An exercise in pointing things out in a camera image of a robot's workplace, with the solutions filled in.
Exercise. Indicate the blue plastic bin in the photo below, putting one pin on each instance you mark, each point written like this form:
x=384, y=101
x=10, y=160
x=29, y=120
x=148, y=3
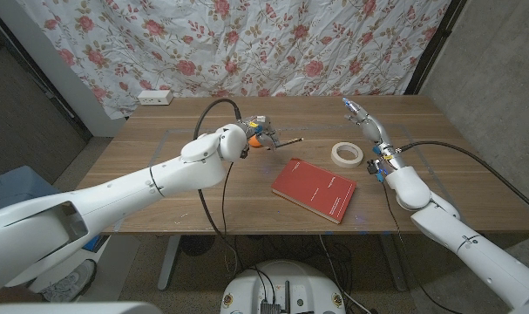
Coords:
x=11, y=187

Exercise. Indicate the black round floor object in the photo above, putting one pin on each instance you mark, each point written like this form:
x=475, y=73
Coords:
x=196, y=245

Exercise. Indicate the floral backdrop cloth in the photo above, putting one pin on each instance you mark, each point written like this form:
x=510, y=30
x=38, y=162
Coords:
x=229, y=43

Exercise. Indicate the grey white sneaker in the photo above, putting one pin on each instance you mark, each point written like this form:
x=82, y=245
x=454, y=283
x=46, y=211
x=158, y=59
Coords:
x=68, y=282

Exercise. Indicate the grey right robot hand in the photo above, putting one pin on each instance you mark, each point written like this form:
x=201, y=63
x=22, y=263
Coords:
x=373, y=128

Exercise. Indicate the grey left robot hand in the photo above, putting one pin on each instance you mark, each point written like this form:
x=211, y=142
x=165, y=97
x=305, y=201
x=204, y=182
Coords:
x=259, y=126

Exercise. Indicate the person's bare leg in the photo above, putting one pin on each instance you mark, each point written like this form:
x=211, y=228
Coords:
x=15, y=296

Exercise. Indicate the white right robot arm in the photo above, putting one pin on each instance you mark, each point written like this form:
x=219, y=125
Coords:
x=464, y=244

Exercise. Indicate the dark mechanical pencil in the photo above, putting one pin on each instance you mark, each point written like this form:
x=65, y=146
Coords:
x=290, y=142

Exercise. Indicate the blue plastic object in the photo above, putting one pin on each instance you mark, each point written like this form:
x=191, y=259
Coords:
x=93, y=243

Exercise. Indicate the cream masking tape roll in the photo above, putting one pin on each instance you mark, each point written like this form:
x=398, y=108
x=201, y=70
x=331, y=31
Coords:
x=336, y=158

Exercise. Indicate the orange ball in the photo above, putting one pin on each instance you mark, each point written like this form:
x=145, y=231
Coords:
x=255, y=143

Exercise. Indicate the white robot chest panel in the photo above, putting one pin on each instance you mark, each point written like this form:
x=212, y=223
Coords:
x=72, y=309

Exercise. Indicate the white table leg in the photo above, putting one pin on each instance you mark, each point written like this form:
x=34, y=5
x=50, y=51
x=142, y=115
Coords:
x=168, y=266
x=395, y=266

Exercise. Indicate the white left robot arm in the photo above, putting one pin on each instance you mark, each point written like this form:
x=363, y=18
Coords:
x=116, y=196

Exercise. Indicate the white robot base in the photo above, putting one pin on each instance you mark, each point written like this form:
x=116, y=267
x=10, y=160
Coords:
x=286, y=283

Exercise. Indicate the white power strip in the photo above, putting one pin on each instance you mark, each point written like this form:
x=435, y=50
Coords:
x=155, y=97

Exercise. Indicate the red notebook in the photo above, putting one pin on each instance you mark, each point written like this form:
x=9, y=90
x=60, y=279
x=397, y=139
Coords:
x=316, y=192

